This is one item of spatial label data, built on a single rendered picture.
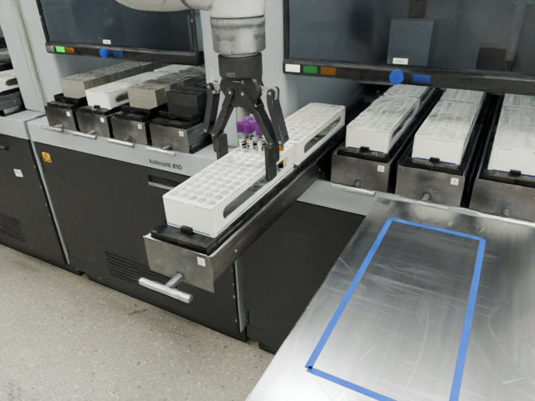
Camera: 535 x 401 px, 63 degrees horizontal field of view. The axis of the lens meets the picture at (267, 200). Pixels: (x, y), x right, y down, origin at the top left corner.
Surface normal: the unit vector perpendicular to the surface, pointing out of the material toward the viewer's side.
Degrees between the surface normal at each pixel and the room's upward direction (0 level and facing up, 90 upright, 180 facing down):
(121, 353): 0
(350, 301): 0
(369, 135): 90
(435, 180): 90
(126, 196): 90
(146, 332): 0
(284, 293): 90
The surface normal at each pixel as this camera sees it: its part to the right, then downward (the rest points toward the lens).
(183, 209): -0.47, 0.44
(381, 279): -0.03, -0.88
